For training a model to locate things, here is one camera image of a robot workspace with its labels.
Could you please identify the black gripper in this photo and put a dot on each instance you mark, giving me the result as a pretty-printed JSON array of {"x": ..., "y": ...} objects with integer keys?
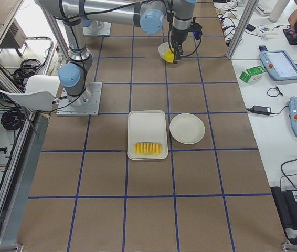
[{"x": 177, "y": 38}]

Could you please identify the yellow lemon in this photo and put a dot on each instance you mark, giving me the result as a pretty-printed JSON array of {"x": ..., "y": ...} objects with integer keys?
[{"x": 169, "y": 56}]

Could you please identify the white ceramic bowl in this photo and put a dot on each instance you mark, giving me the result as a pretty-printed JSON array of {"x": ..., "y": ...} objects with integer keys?
[{"x": 162, "y": 48}]

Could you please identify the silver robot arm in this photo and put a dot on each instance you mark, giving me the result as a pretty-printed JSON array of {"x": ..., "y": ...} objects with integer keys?
[
  {"x": 149, "y": 16},
  {"x": 93, "y": 25}
]

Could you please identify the black smartphone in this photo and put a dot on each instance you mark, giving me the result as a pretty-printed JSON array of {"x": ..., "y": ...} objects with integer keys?
[{"x": 250, "y": 28}]

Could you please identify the cream round plate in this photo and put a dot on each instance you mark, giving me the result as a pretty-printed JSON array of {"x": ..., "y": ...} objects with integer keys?
[{"x": 187, "y": 128}]

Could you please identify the green white carton box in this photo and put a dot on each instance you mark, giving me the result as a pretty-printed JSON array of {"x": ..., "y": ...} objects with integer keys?
[{"x": 252, "y": 74}]

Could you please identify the cream rectangular tray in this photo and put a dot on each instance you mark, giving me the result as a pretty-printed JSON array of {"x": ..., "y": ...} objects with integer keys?
[{"x": 147, "y": 126}]

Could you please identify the black power adapter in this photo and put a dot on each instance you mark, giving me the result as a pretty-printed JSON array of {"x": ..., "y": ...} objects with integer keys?
[{"x": 261, "y": 110}]

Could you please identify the far blue teach pendant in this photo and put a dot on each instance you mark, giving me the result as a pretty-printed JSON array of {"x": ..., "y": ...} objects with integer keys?
[{"x": 279, "y": 65}]

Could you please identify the sliced yellow bread loaf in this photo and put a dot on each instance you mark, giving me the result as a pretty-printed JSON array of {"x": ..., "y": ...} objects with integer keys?
[{"x": 147, "y": 148}]

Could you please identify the white plastic chair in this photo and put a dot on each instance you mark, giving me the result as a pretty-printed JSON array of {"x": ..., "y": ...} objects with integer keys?
[{"x": 39, "y": 94}]

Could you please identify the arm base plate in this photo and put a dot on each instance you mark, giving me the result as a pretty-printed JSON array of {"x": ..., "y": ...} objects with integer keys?
[
  {"x": 87, "y": 104},
  {"x": 104, "y": 32}
]

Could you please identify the aluminium frame post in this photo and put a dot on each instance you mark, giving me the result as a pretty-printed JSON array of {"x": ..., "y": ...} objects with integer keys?
[{"x": 244, "y": 21}]

